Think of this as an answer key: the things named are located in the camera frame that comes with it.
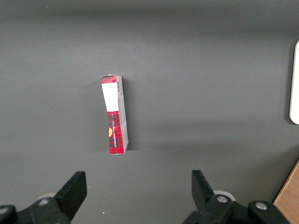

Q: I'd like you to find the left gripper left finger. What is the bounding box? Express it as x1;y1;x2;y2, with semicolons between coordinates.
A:
0;171;88;224

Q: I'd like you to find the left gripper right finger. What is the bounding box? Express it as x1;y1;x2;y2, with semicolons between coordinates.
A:
191;169;291;224

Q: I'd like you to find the white plastic tray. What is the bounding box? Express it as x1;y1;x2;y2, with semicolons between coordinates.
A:
289;40;299;125

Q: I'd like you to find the red plaid cardboard box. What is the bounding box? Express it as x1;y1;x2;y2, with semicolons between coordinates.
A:
100;74;129;155

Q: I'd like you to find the light wooden board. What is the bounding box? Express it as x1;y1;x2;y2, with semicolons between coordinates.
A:
272;158;299;224

